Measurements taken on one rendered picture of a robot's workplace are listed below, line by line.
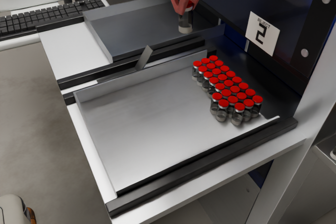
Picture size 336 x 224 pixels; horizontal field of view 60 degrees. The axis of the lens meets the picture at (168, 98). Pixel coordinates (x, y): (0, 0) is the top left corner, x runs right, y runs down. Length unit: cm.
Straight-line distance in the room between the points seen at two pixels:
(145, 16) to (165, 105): 40
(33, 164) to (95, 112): 113
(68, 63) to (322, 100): 59
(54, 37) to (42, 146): 99
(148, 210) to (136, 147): 13
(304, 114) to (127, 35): 52
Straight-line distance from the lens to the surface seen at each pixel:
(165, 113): 62
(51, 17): 115
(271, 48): 62
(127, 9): 99
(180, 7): 43
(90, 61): 79
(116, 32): 89
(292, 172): 73
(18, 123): 199
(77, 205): 155
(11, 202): 133
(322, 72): 56
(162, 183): 50
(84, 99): 67
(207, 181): 53
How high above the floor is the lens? 134
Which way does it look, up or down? 44 degrees down
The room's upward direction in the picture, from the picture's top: straight up
